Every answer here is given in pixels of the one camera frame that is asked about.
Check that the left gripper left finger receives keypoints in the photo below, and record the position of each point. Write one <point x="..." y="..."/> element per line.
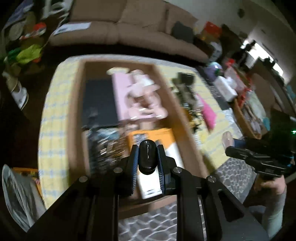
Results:
<point x="88" y="209"/>

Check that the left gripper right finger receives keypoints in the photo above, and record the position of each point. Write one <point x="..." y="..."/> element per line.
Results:
<point x="208" y="203"/>

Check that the pink towel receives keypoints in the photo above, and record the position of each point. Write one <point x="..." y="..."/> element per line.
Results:
<point x="208" y="114"/>

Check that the black computer mouse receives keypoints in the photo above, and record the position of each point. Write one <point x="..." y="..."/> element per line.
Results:
<point x="147" y="157"/>

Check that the person right hand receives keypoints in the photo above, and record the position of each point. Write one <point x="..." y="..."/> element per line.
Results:
<point x="277" y="186"/>

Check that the grey patterned rug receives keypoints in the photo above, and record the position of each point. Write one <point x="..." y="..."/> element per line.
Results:
<point x="185" y="208"/>

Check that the cardboard box tray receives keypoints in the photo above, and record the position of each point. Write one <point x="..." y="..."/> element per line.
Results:
<point x="95" y="69"/>

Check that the yellow plaid table cloth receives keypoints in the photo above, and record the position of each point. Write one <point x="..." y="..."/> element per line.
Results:
<point x="52" y="157"/>

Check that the orange hard drive box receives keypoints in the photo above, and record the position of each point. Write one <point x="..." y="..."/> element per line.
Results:
<point x="151" y="185"/>

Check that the white tissue box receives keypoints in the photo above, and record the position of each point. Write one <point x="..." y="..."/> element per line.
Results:
<point x="225" y="89"/>

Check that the purple round container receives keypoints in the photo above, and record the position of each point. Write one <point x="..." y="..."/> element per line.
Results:
<point x="213" y="70"/>

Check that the dark blue notebook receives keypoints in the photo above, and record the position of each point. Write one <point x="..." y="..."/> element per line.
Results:
<point x="99" y="109"/>

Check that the pink handheld fan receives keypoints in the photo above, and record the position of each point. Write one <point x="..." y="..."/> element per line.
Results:
<point x="150" y="100"/>

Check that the pink box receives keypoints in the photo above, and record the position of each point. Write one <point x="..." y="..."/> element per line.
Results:
<point x="125" y="89"/>

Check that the red box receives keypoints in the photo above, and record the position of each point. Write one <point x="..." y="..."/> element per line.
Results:
<point x="213" y="29"/>

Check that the dark cushion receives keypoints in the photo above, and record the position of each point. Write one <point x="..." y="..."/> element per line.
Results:
<point x="182" y="32"/>

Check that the green clothing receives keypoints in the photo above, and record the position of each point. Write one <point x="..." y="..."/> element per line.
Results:
<point x="31" y="54"/>

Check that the brown sofa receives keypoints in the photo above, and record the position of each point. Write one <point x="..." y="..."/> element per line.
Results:
<point x="142" y="24"/>

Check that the white paper on sofa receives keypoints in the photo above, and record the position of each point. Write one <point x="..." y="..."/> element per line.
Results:
<point x="70" y="27"/>

